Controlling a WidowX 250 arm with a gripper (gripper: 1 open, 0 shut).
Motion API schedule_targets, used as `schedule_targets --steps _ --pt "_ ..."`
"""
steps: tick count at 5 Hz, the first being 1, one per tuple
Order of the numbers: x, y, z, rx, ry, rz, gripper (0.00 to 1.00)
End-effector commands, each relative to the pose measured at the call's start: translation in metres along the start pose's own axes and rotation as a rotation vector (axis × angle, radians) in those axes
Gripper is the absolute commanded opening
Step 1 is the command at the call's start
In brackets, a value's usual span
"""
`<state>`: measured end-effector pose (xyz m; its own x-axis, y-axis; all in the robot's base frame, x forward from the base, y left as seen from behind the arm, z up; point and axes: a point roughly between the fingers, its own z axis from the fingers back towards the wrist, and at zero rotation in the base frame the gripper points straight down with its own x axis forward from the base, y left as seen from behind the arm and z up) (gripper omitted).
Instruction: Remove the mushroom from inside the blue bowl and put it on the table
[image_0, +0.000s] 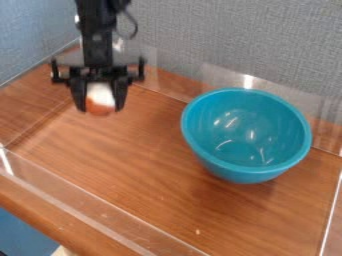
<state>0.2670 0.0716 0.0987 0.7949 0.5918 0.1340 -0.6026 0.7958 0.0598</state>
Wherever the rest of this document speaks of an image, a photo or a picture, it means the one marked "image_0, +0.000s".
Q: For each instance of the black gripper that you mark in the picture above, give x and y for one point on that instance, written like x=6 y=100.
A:
x=69 y=71

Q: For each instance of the brown and white toy mushroom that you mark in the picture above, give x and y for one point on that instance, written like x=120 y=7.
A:
x=98 y=99

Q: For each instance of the blue plastic bowl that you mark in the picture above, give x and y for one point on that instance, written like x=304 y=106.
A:
x=245 y=133

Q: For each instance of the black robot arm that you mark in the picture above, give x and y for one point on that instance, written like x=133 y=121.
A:
x=100 y=12

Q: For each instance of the clear acrylic front barrier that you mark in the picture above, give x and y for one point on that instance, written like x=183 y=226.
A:
x=85 y=223

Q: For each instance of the clear acrylic barrier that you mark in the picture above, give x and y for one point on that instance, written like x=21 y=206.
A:
x=185 y=78
x=85 y=223

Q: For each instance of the clear acrylic back barrier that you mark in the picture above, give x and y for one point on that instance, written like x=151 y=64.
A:
x=185 y=78

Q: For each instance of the clear acrylic corner bracket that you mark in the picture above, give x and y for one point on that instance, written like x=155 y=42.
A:
x=117 y=45

